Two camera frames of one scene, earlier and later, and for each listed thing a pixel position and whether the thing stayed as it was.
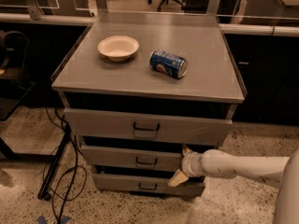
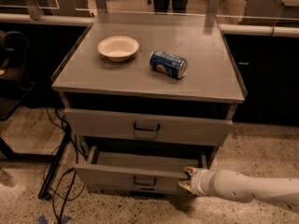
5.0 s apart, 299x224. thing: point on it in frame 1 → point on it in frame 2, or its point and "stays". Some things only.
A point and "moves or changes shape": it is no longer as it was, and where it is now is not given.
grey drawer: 131,158 moves or changes shape
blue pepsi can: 168,63 stays
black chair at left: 13,91 stays
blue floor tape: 42,220 stays
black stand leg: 42,194 stays
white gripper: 189,165 → 199,181
